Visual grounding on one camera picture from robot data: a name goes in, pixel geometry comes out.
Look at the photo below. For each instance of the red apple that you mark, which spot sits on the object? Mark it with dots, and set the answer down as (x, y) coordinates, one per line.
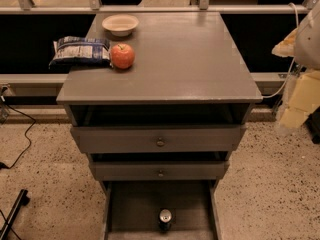
(122, 56)

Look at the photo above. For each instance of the brass middle drawer knob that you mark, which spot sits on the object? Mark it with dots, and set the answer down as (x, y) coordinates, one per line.
(160, 174)

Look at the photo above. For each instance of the grey top drawer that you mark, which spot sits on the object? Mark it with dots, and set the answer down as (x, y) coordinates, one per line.
(143, 140)

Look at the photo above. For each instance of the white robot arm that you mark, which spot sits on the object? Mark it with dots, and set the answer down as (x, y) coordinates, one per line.
(303, 45)

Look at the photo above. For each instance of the grey wooden drawer cabinet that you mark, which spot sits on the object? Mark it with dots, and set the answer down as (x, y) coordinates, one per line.
(187, 73)

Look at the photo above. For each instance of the brass drawer knob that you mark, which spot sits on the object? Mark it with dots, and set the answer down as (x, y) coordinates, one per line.
(160, 174)
(160, 142)

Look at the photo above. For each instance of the brass top drawer knob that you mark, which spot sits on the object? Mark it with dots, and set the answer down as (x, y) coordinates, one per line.
(160, 142)

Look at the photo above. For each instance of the black stand foot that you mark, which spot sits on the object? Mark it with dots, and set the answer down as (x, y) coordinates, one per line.
(21, 200)

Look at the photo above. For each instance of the grey middle drawer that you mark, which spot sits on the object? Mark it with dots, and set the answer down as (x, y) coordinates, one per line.
(147, 171)

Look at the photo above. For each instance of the blue white chip bag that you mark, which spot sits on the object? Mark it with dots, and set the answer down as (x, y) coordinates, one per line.
(71, 50)

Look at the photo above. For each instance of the white paper bowl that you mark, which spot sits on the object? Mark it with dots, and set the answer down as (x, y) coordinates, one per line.
(120, 25)

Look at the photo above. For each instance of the dark pepsi can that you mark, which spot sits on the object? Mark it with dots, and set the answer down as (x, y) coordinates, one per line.
(165, 218)

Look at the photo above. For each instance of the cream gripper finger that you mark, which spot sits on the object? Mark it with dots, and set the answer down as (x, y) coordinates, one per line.
(286, 47)
(303, 101)

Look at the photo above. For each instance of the grey open bottom drawer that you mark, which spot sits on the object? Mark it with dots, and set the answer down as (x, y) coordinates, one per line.
(132, 209)

